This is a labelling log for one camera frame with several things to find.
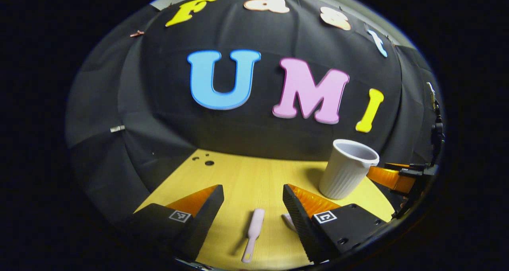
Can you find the small pink broom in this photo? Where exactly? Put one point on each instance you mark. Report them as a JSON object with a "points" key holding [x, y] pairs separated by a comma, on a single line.
{"points": [[254, 227]]}

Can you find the white ribbed garbage bin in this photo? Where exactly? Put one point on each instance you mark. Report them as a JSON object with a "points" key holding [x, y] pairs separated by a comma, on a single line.
{"points": [[344, 175]]}

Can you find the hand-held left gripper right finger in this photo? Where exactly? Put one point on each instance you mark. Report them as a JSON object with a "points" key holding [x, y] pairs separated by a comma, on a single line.
{"points": [[304, 223]]}

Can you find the pink dustpan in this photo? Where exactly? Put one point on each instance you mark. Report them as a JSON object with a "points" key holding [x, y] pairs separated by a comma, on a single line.
{"points": [[289, 221]]}

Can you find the yellow wooden desktop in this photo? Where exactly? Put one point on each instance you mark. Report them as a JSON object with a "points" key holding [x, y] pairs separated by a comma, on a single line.
{"points": [[254, 175]]}

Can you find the copper cloth clip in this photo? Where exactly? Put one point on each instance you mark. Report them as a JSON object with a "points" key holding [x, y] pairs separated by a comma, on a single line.
{"points": [[137, 34]]}

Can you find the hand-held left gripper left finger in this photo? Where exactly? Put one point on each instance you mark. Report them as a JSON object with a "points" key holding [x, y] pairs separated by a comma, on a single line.
{"points": [[204, 219]]}

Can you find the black backdrop cloth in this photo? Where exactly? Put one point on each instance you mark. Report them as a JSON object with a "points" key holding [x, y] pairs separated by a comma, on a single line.
{"points": [[246, 131]]}

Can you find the silver cloth clip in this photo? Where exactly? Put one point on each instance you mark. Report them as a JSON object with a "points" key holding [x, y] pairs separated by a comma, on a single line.
{"points": [[117, 128]]}

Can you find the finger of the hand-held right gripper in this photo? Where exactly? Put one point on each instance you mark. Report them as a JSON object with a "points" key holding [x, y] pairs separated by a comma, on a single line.
{"points": [[389, 177]]}

